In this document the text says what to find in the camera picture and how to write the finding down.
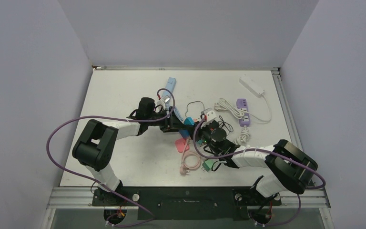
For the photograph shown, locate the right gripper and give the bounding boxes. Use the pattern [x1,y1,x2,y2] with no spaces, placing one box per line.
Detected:
[187,119,222,155]

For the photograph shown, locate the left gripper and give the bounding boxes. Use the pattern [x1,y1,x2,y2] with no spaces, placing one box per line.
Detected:
[146,107,184,133]

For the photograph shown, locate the pink plug adapter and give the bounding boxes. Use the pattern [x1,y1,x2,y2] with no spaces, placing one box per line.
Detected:
[175,138,190,153]

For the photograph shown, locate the thin black cable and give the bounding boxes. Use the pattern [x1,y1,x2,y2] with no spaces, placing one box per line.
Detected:
[185,101,235,134]

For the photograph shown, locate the white cord of purple strip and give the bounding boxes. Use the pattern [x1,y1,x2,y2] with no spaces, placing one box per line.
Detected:
[235,127,252,146]

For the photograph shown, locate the light green charger plug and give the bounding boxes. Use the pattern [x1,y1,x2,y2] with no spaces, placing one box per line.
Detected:
[201,159,214,172]

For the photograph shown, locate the light blue power strip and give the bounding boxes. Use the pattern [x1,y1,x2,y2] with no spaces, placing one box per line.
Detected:
[165,77,176,93]

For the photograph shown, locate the purple USB power strip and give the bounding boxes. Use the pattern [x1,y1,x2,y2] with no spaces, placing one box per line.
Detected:
[236,98,251,127]

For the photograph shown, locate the pink cable coil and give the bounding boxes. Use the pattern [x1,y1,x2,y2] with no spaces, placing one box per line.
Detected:
[179,139,202,177]

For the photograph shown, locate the white power strip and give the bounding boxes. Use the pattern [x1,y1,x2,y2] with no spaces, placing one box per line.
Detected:
[239,77,265,98]

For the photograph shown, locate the blue adapter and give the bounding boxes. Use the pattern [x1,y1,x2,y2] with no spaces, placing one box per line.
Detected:
[179,129,190,139]

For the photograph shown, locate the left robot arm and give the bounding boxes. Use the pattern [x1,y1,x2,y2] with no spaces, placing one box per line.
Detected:
[72,97,190,205]

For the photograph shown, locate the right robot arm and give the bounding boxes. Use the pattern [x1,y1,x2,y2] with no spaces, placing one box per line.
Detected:
[192,121,326,204]

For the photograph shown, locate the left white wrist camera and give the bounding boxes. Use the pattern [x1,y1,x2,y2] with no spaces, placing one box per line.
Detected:
[156,95,171,109]

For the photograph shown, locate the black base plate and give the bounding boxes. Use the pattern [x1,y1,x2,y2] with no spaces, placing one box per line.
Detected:
[91,186,282,222]

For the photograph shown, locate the aluminium table frame rail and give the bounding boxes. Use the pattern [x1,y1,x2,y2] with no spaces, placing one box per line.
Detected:
[271,67,332,209]

